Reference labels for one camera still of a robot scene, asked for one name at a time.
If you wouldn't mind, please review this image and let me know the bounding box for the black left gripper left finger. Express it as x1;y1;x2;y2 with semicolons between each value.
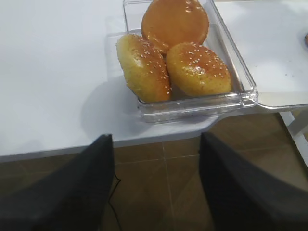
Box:
0;135;114;231

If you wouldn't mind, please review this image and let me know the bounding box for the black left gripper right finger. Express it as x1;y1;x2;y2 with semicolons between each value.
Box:
199;132;308;231

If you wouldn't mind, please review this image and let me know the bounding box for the white table leg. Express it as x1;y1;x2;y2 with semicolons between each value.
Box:
280;109;308;167

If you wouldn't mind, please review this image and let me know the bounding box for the clear plastic bun container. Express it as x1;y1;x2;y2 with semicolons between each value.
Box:
105;0;259;124

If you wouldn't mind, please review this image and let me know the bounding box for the sesame bun front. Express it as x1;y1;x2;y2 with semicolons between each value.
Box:
166;42;232;97

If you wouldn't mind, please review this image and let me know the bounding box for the sesame bun left edge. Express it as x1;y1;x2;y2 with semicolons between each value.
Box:
116;34;172;103

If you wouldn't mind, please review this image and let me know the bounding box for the plain brown top bun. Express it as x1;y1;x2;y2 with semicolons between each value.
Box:
141;0;209;54

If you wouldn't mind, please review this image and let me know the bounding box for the thin black cable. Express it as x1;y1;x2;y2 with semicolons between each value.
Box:
108;172;122;231

